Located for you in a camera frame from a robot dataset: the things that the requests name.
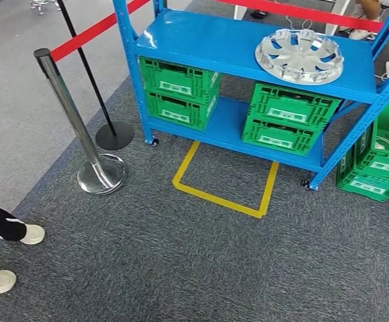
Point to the blue metal shelf rack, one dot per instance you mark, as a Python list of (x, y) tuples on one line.
[(214, 42)]

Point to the black barrier stanchion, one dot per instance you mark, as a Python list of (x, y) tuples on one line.
[(114, 137)]

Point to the grey plastic wheel cover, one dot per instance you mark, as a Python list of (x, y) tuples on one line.
[(300, 51)]

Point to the chrome barrier stanchion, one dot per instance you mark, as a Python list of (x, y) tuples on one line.
[(66, 102)]

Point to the short red barrier belt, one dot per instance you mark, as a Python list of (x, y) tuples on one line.
[(80, 39)]

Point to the long red barrier belt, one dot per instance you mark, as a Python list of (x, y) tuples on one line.
[(315, 17)]

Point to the chrome stool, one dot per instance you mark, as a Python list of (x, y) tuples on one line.
[(42, 3)]

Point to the standing person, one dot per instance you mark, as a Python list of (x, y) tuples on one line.
[(0, 222)]

